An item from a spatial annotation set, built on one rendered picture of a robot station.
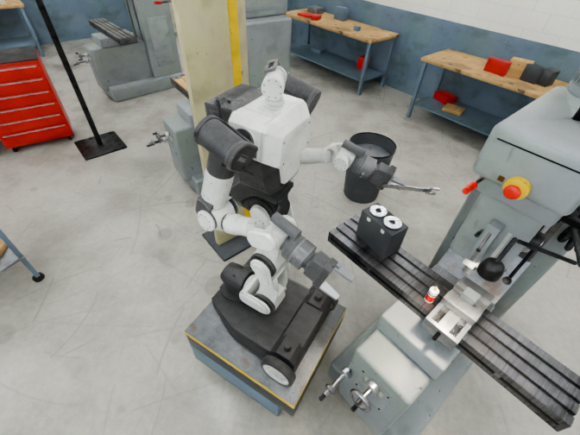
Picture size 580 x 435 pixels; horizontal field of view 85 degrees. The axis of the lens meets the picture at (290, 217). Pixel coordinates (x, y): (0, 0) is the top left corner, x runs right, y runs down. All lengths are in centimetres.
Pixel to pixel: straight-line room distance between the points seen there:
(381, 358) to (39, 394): 214
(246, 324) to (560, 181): 153
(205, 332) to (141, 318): 78
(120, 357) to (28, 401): 54
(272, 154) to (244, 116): 14
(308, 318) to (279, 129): 121
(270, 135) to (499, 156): 63
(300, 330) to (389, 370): 51
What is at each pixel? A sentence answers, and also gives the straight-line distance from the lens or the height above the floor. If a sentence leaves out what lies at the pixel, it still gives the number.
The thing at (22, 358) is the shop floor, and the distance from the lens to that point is 298.
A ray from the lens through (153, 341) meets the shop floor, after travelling 264.
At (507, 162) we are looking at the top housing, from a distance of 103.
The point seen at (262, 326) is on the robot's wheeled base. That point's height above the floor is 57.
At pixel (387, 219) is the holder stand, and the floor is 116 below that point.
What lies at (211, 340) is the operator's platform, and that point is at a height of 40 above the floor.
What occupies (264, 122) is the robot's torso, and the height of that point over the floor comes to 181.
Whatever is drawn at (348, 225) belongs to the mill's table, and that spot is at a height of 96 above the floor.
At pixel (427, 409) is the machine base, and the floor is 20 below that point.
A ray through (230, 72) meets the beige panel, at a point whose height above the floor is 151.
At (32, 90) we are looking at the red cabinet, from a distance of 483.
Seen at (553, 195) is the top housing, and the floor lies 178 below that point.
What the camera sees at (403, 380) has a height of 76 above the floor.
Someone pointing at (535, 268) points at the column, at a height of 110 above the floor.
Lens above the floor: 226
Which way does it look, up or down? 44 degrees down
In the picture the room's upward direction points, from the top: 3 degrees clockwise
